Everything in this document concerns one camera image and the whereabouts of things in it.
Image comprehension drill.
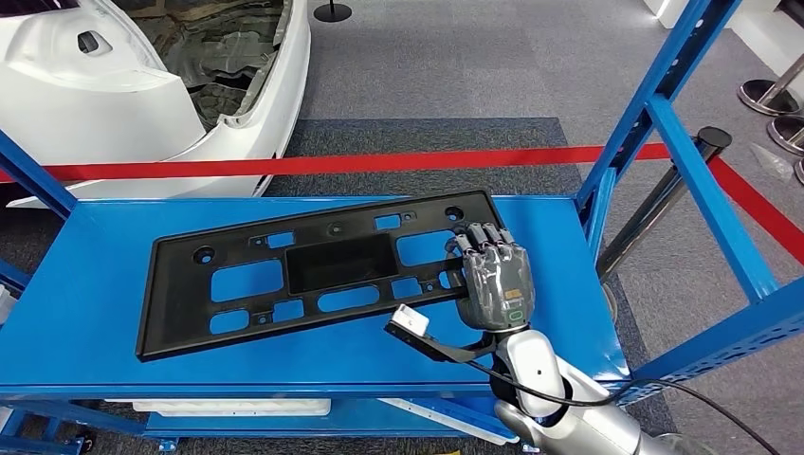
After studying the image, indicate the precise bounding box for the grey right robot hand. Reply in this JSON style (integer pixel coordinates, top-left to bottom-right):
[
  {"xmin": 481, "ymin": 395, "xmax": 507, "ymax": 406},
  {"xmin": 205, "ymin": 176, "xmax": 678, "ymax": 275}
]
[{"xmin": 450, "ymin": 223, "xmax": 537, "ymax": 334}]

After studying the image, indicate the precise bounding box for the black plastic plate bracket part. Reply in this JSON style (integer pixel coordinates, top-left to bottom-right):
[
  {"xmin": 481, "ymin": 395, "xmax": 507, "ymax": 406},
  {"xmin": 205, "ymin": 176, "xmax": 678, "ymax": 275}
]
[{"xmin": 135, "ymin": 189, "xmax": 507, "ymax": 364}]

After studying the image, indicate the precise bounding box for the blue metal shelf rack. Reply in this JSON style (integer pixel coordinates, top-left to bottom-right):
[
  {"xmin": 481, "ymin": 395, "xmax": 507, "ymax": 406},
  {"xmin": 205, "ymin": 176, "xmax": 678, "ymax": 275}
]
[{"xmin": 0, "ymin": 0, "xmax": 804, "ymax": 455}]

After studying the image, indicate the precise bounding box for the white plastic bin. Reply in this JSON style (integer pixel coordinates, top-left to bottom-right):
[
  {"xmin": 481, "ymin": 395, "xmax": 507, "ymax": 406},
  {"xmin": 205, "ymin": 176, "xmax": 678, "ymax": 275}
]
[{"xmin": 376, "ymin": 397, "xmax": 505, "ymax": 447}]

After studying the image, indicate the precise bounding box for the red barrier belt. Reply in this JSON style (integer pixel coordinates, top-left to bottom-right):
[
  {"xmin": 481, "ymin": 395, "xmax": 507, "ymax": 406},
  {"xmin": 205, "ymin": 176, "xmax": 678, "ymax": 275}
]
[{"xmin": 0, "ymin": 142, "xmax": 804, "ymax": 266}]

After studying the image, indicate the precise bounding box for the white plastic tray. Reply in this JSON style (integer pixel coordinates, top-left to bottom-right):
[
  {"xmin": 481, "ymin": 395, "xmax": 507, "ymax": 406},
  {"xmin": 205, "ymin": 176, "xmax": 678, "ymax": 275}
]
[{"xmin": 105, "ymin": 397, "xmax": 333, "ymax": 418}]

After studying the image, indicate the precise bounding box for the clear plastic scrap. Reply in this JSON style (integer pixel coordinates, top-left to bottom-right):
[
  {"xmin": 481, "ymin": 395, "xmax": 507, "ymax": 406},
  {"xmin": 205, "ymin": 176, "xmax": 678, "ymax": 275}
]
[{"xmin": 750, "ymin": 142, "xmax": 796, "ymax": 184}]

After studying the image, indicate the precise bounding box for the black round stanchion base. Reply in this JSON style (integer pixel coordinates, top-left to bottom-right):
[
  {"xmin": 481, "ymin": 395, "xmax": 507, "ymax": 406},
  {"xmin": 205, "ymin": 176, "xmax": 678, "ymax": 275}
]
[{"xmin": 312, "ymin": 0, "xmax": 354, "ymax": 25}]

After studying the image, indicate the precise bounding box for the white car body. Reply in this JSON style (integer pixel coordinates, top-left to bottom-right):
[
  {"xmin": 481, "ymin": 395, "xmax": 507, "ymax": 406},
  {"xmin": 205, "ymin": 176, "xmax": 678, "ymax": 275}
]
[{"xmin": 0, "ymin": 0, "xmax": 313, "ymax": 209}]

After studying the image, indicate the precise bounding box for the large white plastic crate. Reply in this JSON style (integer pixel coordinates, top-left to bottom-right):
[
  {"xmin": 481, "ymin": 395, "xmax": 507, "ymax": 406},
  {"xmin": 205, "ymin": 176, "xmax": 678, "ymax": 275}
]
[{"xmin": 0, "ymin": 283, "xmax": 18, "ymax": 329}]

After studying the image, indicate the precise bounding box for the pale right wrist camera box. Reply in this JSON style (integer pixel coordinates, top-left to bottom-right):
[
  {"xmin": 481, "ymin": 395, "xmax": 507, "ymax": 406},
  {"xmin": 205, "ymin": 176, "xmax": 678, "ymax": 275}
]
[{"xmin": 384, "ymin": 304, "xmax": 498, "ymax": 366}]

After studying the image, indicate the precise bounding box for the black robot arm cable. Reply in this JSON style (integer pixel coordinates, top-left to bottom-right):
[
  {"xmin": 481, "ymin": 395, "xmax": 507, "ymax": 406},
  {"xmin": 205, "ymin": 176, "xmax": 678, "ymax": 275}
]
[{"xmin": 465, "ymin": 356, "xmax": 784, "ymax": 455}]

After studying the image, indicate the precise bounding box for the black stanchion post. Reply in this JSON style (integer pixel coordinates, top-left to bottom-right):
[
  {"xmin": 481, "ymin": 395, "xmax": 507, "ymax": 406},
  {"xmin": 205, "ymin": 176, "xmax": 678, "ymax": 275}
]
[{"xmin": 594, "ymin": 126, "xmax": 734, "ymax": 285}]

